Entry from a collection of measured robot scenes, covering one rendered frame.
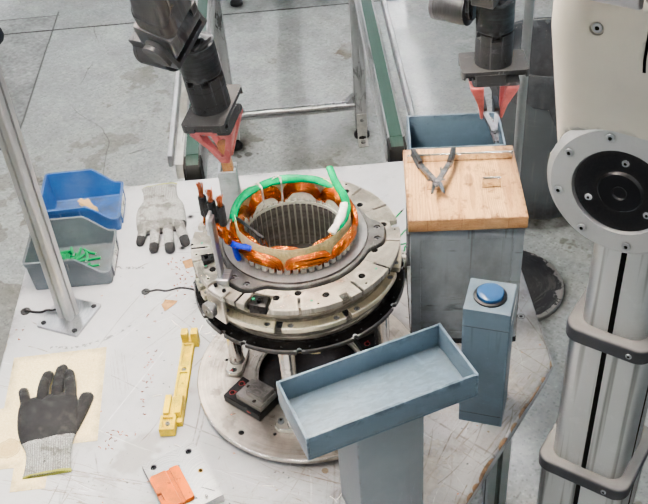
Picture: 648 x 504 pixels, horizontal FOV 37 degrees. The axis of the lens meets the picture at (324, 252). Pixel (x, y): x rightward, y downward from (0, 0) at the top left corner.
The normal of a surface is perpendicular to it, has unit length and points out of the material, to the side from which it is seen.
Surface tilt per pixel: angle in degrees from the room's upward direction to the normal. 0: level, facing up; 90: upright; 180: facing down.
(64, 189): 87
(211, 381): 0
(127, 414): 0
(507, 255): 90
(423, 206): 0
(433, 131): 90
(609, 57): 109
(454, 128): 90
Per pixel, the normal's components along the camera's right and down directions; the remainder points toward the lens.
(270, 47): -0.07, -0.76
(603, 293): -0.55, 0.57
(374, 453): 0.39, 0.58
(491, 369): -0.28, 0.64
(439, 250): -0.02, 0.65
